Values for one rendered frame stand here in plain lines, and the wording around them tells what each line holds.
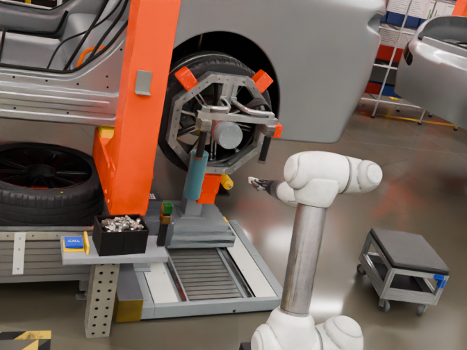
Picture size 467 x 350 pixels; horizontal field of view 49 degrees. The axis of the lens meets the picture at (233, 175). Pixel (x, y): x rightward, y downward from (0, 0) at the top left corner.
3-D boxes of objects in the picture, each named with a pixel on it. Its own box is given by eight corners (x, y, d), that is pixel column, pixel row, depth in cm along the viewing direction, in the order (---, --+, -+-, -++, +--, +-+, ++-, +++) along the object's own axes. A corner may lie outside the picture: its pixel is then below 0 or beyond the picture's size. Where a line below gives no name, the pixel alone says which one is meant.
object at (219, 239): (214, 218, 339) (217, 205, 336) (233, 248, 309) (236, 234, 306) (139, 217, 319) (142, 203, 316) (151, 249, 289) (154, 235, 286)
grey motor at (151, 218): (150, 232, 306) (159, 180, 292) (167, 274, 271) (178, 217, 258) (119, 232, 299) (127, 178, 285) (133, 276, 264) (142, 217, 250)
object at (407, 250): (353, 270, 332) (370, 225, 319) (404, 277, 338) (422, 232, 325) (375, 313, 294) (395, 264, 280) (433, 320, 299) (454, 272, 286)
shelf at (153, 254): (158, 241, 235) (159, 235, 234) (167, 262, 221) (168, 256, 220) (60, 242, 218) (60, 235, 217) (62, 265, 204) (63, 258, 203)
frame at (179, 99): (251, 171, 295) (274, 79, 274) (256, 176, 289) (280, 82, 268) (160, 166, 273) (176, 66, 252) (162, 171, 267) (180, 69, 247)
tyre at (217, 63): (251, 154, 320) (261, 48, 291) (267, 171, 301) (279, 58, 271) (146, 164, 298) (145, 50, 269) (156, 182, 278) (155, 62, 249)
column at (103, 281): (105, 321, 241) (117, 245, 225) (108, 336, 233) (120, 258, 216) (83, 323, 237) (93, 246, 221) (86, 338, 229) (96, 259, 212)
